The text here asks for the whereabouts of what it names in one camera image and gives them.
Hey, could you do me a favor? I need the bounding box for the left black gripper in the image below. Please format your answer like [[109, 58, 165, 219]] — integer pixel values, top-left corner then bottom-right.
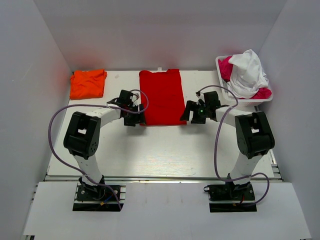
[[123, 104, 147, 127]]

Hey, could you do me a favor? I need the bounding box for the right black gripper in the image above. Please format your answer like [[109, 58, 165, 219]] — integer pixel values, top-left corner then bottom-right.
[[180, 100, 210, 124]]

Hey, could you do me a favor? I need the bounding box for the red t-shirt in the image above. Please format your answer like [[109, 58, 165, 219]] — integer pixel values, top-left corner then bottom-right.
[[139, 69, 187, 126]]

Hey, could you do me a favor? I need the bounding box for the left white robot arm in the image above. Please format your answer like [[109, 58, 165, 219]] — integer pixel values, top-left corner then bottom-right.
[[63, 90, 149, 200]]

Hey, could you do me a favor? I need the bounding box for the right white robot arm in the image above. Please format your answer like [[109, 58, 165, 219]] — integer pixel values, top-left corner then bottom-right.
[[180, 91, 275, 200]]

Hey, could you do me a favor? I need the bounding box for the pink t-shirt in basket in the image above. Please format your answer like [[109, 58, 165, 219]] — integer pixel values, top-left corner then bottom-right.
[[218, 56, 272, 99]]

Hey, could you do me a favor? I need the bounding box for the folded orange t-shirt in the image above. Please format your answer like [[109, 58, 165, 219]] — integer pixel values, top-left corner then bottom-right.
[[69, 69, 108, 100]]

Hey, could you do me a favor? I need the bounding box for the white plastic basket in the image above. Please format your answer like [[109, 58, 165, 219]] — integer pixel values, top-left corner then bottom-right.
[[215, 55, 273, 107]]

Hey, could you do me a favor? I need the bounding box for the white t-shirt in basket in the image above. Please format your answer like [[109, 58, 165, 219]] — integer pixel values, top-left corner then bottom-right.
[[227, 49, 269, 99]]

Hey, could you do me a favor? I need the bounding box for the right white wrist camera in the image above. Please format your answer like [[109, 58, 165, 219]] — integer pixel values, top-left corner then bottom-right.
[[195, 91, 206, 106]]

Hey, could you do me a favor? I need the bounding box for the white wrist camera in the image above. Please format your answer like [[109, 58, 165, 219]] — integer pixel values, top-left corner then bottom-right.
[[132, 93, 140, 102], [195, 91, 206, 106]]

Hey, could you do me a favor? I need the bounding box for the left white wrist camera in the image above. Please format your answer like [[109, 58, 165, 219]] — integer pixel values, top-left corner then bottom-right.
[[132, 93, 140, 102]]

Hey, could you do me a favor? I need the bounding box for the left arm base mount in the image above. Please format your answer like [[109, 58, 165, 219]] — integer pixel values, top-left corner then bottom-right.
[[72, 177, 125, 212]]

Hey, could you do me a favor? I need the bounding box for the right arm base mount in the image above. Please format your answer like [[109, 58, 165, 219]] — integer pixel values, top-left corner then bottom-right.
[[203, 182, 257, 213]]

